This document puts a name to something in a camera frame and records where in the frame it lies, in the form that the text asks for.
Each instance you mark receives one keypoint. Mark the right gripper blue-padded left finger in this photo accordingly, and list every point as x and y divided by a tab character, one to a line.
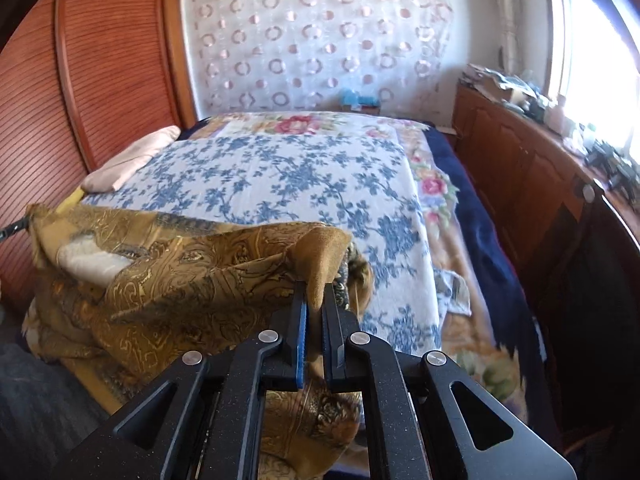
202	417

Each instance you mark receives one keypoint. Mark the brown wooden sideboard cabinet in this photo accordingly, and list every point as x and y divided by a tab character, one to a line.
543	201

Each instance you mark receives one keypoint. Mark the circle patterned sheer curtain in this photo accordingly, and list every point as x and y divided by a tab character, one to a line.
264	55

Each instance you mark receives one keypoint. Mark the golden brown patterned shirt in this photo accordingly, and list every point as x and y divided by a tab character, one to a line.
120	294

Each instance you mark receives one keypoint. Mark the navy blue bed blanket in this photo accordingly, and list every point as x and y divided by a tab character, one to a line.
510	317

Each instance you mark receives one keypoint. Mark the cardboard box with clutter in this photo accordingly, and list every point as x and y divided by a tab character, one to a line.
498	87

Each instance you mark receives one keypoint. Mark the beige pink pillow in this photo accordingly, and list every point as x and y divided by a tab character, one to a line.
114	173

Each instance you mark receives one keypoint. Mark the black tripod gadget on sill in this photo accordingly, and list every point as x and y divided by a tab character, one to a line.
621	174

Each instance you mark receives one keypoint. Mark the floral pink rose quilt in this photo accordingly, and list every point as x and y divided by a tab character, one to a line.
470	341

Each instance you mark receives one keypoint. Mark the red-brown wooden wardrobe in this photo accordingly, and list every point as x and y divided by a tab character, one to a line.
80	80

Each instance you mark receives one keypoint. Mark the window with wooden frame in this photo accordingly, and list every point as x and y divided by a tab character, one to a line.
594	71

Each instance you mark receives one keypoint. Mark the blue floral white blanket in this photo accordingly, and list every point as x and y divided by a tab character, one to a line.
359	184

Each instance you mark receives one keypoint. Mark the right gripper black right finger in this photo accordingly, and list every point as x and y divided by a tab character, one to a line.
426	418

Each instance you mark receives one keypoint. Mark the tied beige window curtain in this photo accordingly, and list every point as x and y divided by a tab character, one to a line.
510	16

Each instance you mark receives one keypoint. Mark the blue tissue box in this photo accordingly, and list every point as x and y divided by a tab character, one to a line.
353	102

